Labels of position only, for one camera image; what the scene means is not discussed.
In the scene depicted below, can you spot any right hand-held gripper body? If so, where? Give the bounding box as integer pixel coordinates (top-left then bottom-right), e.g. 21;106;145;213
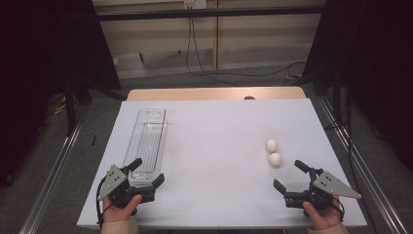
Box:
282;167;362;212

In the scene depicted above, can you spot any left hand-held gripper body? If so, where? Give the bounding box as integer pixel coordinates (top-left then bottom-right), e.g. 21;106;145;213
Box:
96;164;157;209

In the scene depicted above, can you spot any clear plastic container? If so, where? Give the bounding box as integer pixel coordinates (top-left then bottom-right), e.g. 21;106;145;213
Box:
122;107;169;187

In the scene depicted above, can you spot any white ball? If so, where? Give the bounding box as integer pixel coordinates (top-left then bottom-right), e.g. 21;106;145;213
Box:
268;152;282;168
265;138;280;153

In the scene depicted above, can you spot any person's left hand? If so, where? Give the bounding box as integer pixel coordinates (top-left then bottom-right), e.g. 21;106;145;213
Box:
101;194;143;223

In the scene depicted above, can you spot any person's right hand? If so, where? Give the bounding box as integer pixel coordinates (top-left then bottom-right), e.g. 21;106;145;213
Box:
302;196;345;231

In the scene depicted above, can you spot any white table sheet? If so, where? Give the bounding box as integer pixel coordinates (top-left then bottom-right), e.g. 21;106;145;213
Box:
76;97;368;228

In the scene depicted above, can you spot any black metal stand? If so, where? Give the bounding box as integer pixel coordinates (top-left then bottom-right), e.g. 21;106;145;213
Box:
62;77;98;137

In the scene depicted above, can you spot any dark curtain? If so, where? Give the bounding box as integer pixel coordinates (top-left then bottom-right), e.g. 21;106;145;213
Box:
0;0;122;188
303;0;413;174

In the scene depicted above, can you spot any black horizontal bar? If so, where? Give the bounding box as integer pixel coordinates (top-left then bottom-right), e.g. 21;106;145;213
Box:
95;5;325;22

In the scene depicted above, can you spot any right hand-held gripper black cable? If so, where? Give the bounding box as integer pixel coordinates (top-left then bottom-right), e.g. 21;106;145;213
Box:
332;196;346;222

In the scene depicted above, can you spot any metal floor rail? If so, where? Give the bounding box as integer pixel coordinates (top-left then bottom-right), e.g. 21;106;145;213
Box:
19;106;91;234
316;97;410;234

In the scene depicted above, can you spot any black hanging cable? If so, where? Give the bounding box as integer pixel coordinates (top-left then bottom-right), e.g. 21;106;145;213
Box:
190;18;308;79
184;18;241;88

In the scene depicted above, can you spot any white wall socket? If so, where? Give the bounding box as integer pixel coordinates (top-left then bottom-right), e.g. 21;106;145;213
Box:
183;0;207;10

